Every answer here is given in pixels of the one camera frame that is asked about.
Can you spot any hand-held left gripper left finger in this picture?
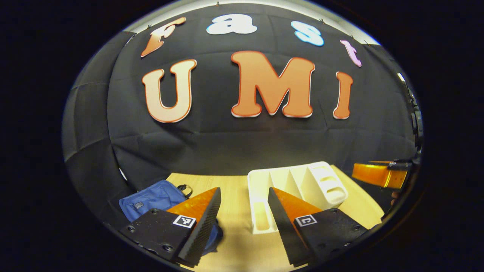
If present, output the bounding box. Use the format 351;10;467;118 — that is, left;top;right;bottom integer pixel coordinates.
119;187;222;269

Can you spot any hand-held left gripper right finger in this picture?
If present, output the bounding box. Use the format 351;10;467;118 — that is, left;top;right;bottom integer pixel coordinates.
268;187;369;267

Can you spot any white bookshelf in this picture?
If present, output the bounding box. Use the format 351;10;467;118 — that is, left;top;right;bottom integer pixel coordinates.
248;161;348;235

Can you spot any blue schoolbag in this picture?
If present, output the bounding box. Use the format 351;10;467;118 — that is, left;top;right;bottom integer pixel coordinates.
119;179;223;255

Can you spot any dark equipment stand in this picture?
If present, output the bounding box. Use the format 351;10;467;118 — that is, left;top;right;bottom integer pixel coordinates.
397;72;423;151

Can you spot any black backdrop cloth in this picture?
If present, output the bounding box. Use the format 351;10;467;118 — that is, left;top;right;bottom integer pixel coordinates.
108;4;420;185

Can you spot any black cloth panel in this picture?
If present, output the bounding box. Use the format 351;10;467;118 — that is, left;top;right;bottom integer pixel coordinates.
62;32;137;227

